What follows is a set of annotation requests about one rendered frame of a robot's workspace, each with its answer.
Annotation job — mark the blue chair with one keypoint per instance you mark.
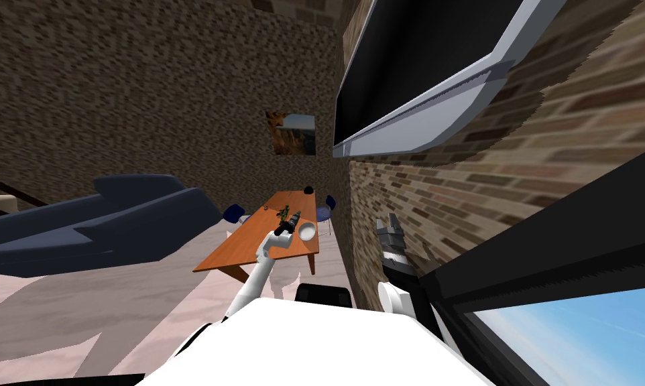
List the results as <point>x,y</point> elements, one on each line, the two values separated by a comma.
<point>234,213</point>
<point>327,210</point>

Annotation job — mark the white bowl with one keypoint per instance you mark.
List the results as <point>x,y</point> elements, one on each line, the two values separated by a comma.
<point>307,231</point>

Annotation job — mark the dark blue sofa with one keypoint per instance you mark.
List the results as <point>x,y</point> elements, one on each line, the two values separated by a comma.
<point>102,225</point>

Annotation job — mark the black television with grey frame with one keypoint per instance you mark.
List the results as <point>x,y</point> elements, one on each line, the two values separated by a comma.
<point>408,59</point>

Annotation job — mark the landscape picture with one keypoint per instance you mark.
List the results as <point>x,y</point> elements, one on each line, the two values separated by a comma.
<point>291,134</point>

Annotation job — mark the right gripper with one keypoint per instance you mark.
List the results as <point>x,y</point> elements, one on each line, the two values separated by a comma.
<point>392,244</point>

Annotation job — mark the black framed window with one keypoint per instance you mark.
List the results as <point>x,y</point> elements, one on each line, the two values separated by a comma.
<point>569,332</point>

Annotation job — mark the green plant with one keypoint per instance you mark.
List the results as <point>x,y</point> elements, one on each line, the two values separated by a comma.
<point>284,212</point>

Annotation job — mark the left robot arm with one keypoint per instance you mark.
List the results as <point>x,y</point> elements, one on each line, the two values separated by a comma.
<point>255,279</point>

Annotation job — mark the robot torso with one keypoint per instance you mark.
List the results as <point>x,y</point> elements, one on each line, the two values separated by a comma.
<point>312,348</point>

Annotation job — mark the orange wooden table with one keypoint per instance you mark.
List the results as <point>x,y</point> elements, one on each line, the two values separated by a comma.
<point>247,241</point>

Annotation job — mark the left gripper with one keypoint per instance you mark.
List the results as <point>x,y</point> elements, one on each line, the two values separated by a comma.
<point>285,227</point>

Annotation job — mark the small black round object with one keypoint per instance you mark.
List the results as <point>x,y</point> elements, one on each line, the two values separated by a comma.
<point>309,190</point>

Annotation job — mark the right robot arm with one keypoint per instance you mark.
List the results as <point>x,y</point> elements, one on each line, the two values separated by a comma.
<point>408,292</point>

